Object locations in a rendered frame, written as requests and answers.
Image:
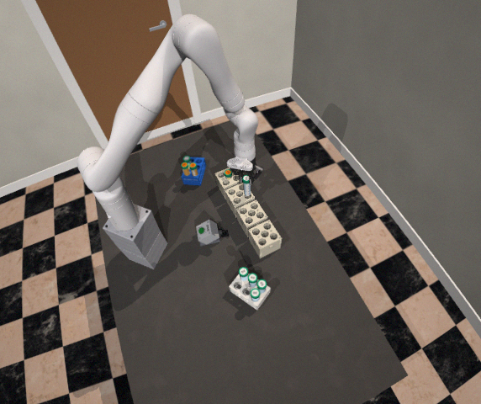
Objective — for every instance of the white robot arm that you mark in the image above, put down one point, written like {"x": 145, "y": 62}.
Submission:
{"x": 189, "y": 37}

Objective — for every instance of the cream tube adapter with holes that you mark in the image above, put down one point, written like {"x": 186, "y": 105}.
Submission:
{"x": 264, "y": 238}

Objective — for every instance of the blue tube rack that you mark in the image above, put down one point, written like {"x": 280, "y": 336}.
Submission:
{"x": 195, "y": 180}

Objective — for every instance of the cream square bucket adapter with holes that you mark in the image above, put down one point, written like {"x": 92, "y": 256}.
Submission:
{"x": 235, "y": 197}
{"x": 223, "y": 183}
{"x": 250, "y": 215}

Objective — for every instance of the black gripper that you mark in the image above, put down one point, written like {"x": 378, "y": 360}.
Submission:
{"x": 251, "y": 174}

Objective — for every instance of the white tube rack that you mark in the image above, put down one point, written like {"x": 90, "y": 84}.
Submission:
{"x": 238, "y": 285}

